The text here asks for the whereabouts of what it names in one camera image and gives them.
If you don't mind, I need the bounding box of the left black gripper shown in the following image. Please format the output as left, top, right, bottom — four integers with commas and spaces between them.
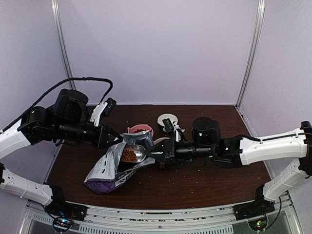
54, 119, 122, 150

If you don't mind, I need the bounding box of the metal food scoop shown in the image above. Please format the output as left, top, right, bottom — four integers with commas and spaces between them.
120, 145, 156, 163

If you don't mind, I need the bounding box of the purple pet food bag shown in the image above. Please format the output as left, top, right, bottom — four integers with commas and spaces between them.
83, 130, 155, 195

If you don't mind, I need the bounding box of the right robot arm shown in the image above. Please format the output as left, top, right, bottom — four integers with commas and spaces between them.
145, 121, 312, 215

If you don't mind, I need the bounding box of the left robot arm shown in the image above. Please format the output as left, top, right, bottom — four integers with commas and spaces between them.
0, 89, 123, 216

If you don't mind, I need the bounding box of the brown kibble pet food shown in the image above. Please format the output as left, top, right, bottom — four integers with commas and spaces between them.
121, 125, 150, 163

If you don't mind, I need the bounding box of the cream cat-ear bowl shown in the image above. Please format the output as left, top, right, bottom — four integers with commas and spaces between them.
153, 136, 171, 169

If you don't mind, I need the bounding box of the pink cat-ear bowl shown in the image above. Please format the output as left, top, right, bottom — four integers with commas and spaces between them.
127, 124, 154, 136

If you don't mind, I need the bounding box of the dark blue ceramic bowl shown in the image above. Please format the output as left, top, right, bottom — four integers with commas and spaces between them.
156, 113, 178, 132

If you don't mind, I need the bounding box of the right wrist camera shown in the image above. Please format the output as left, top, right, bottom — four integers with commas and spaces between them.
164, 119, 187, 142

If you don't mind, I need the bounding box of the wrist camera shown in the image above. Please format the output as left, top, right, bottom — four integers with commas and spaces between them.
164, 119, 187, 142
90, 98, 117, 127

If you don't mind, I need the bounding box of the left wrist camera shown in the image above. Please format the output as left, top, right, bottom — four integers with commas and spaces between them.
90, 98, 117, 127

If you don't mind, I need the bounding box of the front aluminium rail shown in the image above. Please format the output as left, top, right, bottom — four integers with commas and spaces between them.
24, 203, 297, 234

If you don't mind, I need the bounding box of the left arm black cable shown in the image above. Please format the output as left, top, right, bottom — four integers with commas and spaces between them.
0, 77, 114, 132

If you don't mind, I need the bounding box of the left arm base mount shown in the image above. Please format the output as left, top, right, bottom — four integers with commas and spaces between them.
43, 186, 87, 233

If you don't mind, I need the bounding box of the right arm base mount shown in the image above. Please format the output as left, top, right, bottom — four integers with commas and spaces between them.
233, 185, 275, 232

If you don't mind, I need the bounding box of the right aluminium frame post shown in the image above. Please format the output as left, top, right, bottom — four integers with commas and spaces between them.
235, 0, 266, 109

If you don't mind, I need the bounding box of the aluminium frame post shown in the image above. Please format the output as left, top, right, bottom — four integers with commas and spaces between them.
235, 0, 266, 109
51, 0, 72, 78

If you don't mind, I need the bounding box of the left aluminium frame post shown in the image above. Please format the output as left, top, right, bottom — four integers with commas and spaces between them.
51, 0, 72, 78

